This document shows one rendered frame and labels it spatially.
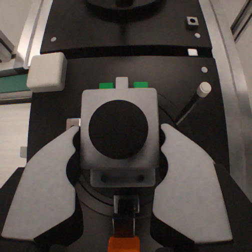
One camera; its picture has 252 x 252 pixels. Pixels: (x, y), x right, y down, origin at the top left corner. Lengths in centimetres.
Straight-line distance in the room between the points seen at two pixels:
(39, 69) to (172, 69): 16
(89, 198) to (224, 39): 28
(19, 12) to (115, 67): 38
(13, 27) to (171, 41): 39
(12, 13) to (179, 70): 46
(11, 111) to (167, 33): 26
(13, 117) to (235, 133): 32
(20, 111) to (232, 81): 32
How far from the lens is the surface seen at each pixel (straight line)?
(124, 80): 16
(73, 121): 20
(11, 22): 56
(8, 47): 34
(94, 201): 21
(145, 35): 28
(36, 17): 37
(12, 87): 33
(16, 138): 33
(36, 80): 25
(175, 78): 25
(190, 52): 28
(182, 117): 20
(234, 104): 29
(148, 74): 25
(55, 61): 26
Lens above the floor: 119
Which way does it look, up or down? 77 degrees down
